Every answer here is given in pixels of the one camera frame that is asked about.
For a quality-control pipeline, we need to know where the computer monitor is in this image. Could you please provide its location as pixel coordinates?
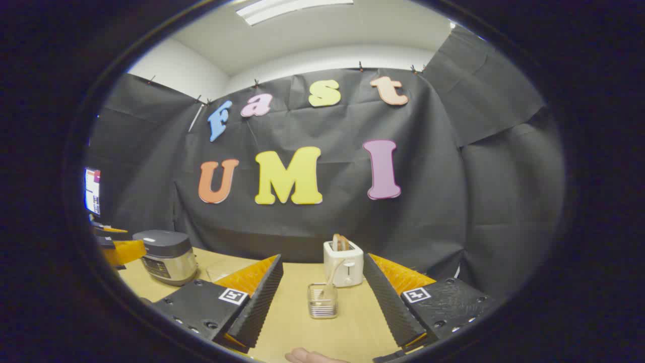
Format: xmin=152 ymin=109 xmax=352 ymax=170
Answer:
xmin=84 ymin=167 xmax=101 ymax=216

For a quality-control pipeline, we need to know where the ceiling light panel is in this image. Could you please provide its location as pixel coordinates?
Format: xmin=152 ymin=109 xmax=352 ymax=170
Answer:
xmin=236 ymin=0 xmax=354 ymax=26

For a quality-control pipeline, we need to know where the grey rice cooker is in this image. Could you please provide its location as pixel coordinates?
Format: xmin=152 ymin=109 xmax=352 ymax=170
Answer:
xmin=132 ymin=230 xmax=199 ymax=287

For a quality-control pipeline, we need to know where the clear chopstick holder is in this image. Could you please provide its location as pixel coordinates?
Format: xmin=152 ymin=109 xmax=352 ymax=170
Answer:
xmin=307 ymin=283 xmax=338 ymax=319

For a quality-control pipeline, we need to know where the clear plastic container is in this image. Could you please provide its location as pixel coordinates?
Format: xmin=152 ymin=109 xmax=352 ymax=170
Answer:
xmin=206 ymin=260 xmax=257 ymax=283

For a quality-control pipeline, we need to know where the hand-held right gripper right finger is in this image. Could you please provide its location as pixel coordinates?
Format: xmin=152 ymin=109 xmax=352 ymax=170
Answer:
xmin=363 ymin=253 xmax=497 ymax=361

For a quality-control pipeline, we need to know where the white toaster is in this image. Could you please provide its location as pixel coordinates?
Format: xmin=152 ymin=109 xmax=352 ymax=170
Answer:
xmin=324 ymin=239 xmax=364 ymax=288

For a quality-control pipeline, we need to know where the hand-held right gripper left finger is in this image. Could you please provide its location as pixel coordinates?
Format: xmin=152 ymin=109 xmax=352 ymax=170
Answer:
xmin=151 ymin=254 xmax=284 ymax=353

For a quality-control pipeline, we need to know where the wooden spoon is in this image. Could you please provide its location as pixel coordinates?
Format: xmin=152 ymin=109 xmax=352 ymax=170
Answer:
xmin=322 ymin=258 xmax=348 ymax=303

